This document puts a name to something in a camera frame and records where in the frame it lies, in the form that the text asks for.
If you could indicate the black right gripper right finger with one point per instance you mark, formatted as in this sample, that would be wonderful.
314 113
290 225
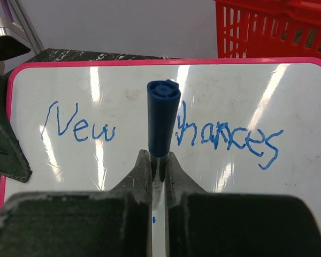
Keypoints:
199 223

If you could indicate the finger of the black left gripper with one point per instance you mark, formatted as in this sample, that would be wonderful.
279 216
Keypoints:
13 163

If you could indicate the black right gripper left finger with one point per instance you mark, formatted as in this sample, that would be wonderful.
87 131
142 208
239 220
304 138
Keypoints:
106 223

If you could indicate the pink framed whiteboard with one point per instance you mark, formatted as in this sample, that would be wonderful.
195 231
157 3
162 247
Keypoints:
242 126

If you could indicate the white blue whiteboard marker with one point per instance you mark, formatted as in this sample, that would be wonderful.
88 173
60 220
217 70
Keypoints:
163 98

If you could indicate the red plastic shopping basket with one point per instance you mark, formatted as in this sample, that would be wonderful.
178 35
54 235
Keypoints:
264 29

